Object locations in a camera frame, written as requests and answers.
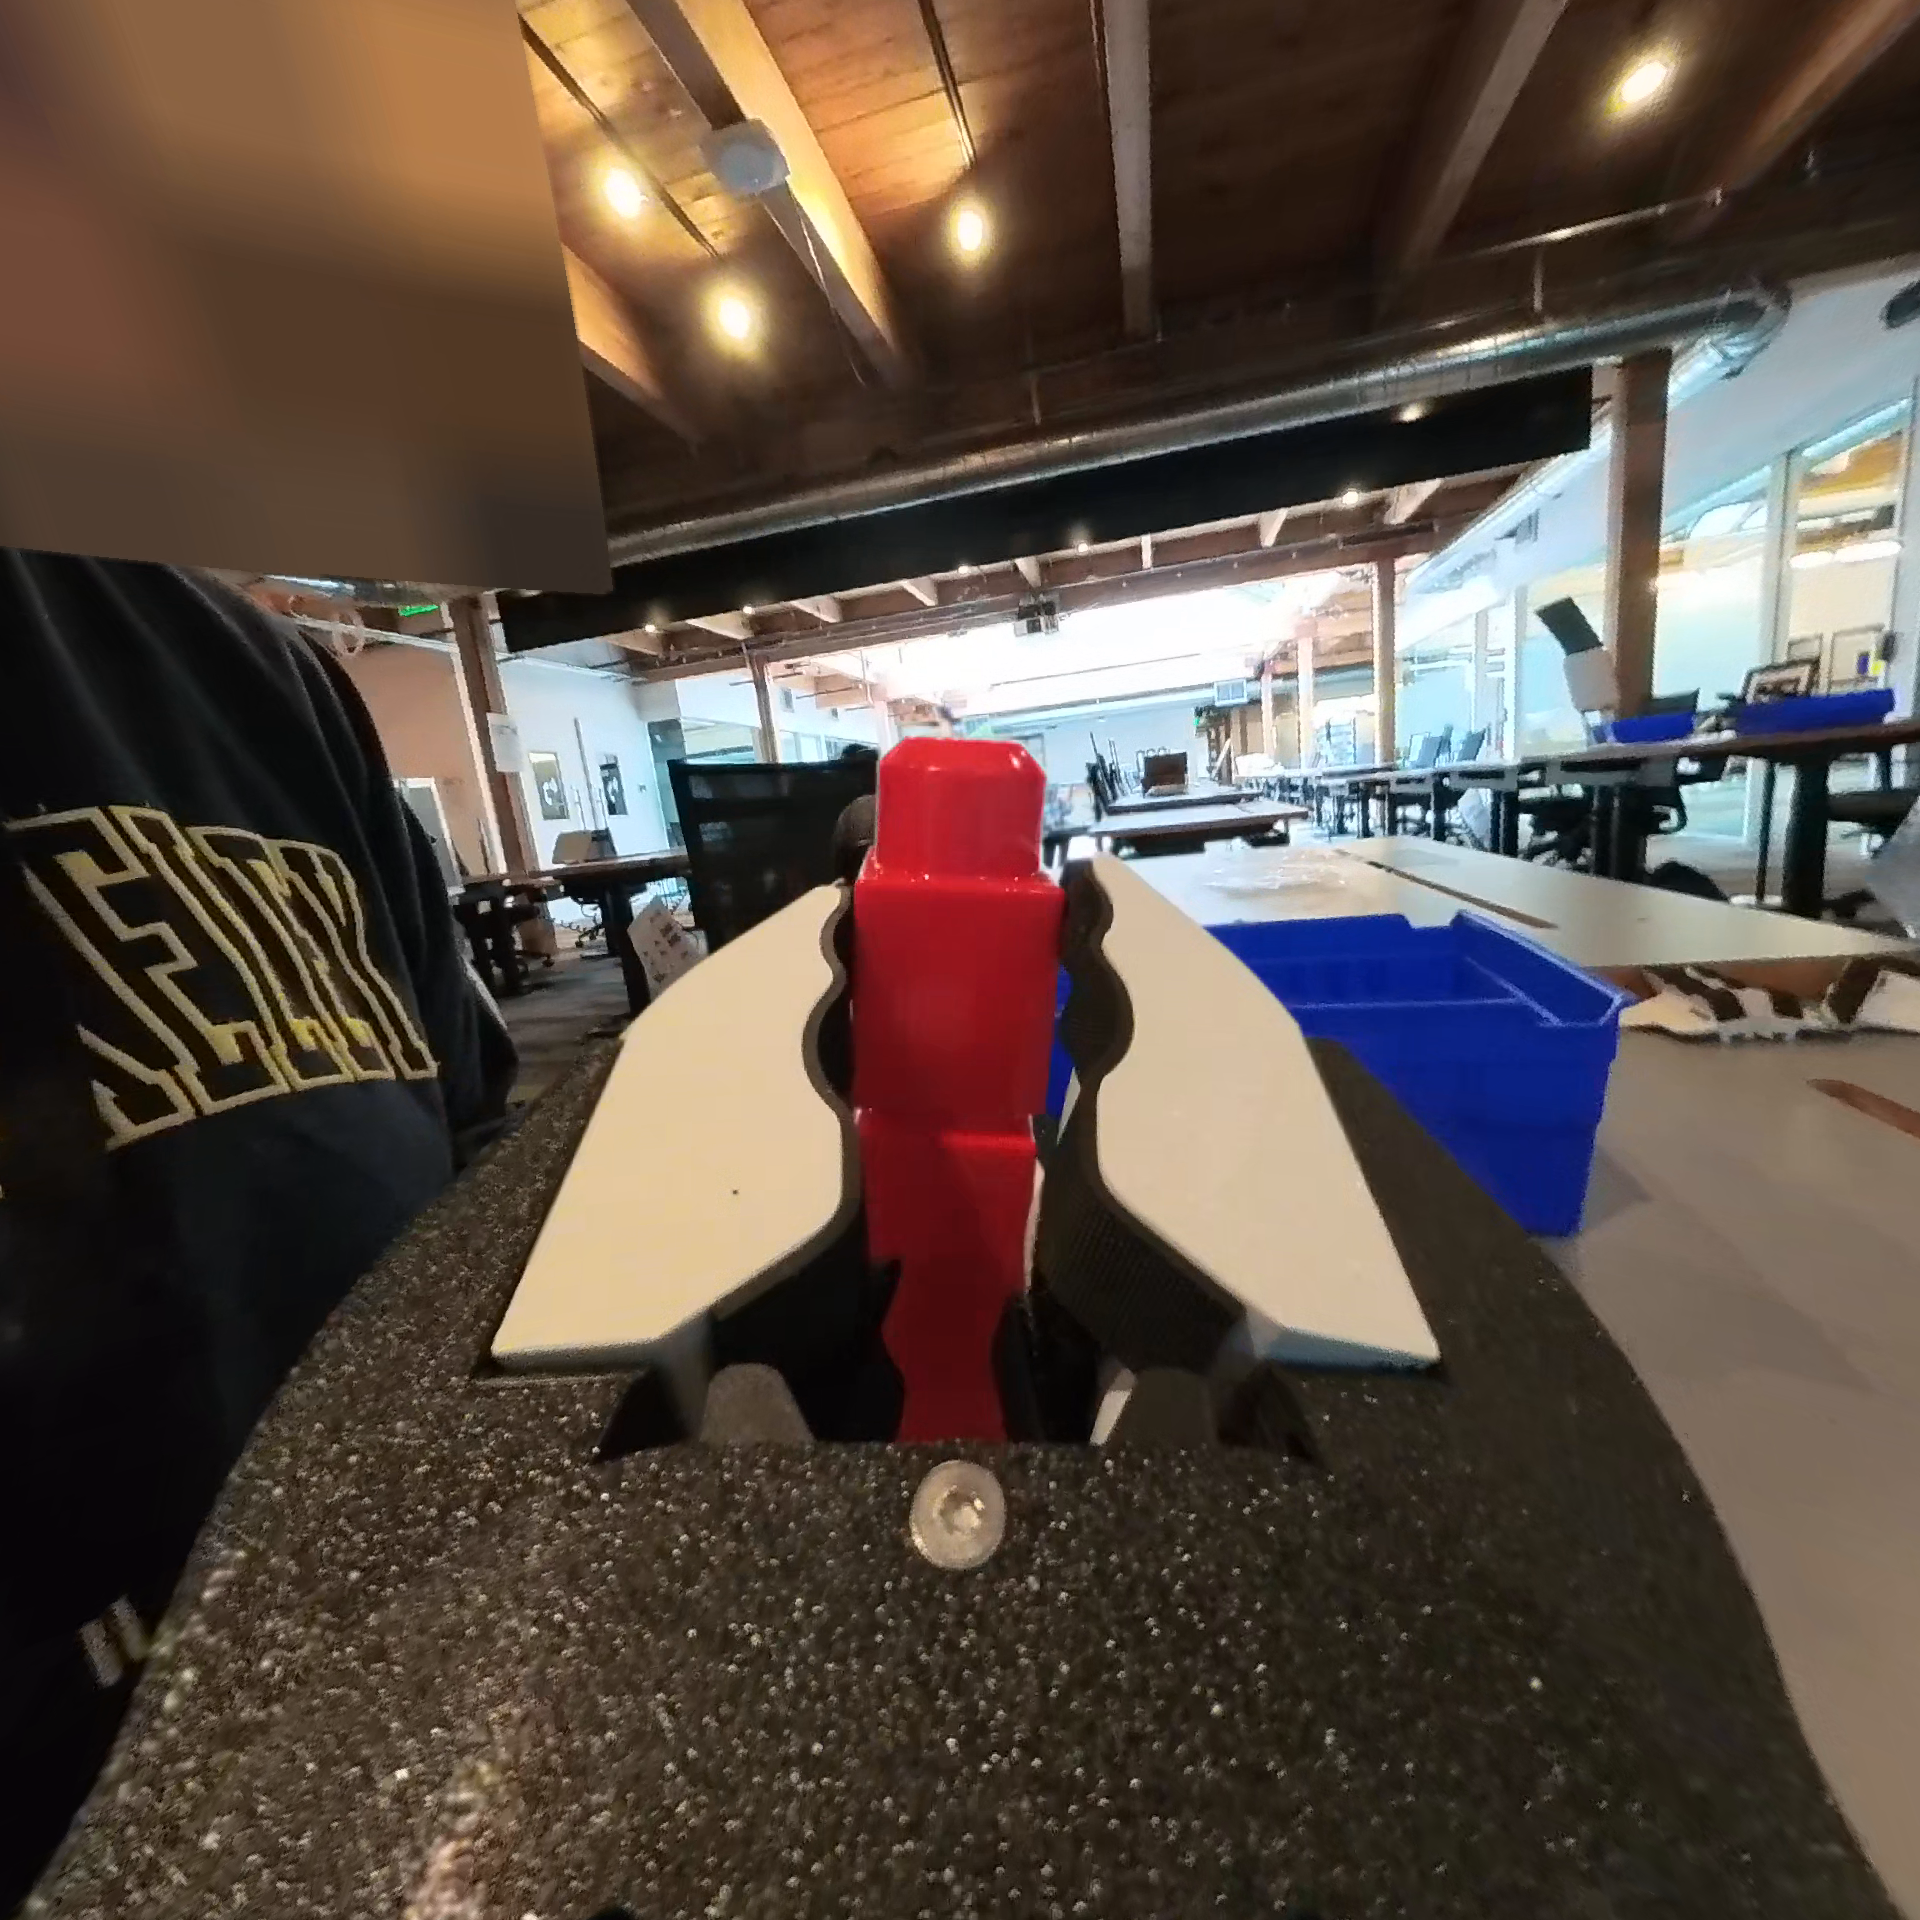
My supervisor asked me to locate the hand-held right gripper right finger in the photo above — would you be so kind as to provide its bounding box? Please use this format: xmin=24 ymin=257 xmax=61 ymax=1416
xmin=1031 ymin=854 xmax=1444 ymax=1445

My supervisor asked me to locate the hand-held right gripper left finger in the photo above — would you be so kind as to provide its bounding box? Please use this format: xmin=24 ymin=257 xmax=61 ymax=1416
xmin=490 ymin=883 xmax=881 ymax=1453

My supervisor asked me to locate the blue plastic bin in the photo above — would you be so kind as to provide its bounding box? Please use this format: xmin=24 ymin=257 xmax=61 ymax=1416
xmin=1049 ymin=907 xmax=1633 ymax=1238

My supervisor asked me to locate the red mega block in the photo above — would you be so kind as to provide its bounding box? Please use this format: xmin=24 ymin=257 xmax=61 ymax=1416
xmin=853 ymin=732 xmax=1071 ymax=1122
xmin=855 ymin=1113 xmax=1043 ymax=1445

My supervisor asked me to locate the black mesh chair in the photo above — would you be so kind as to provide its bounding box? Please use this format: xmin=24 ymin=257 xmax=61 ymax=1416
xmin=668 ymin=755 xmax=883 ymax=963

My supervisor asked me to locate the wooden table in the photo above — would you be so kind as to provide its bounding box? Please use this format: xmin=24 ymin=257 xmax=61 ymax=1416
xmin=1088 ymin=800 xmax=1309 ymax=859

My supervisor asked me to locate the zebra striped cloth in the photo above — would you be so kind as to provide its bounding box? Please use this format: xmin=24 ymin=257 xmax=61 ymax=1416
xmin=1620 ymin=961 xmax=1920 ymax=1044

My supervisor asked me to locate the person in dark sweatshirt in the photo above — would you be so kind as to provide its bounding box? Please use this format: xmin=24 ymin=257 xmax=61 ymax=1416
xmin=0 ymin=546 xmax=519 ymax=1840

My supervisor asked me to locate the dark wooden desk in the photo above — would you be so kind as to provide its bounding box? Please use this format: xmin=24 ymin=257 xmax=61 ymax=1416
xmin=1553 ymin=717 xmax=1920 ymax=921

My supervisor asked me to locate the wooden support post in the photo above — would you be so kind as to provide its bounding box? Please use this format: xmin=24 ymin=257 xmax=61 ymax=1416
xmin=1603 ymin=353 xmax=1676 ymax=725

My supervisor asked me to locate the silver ceiling duct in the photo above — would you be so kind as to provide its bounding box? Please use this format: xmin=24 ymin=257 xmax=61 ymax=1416
xmin=608 ymin=286 xmax=1795 ymax=565

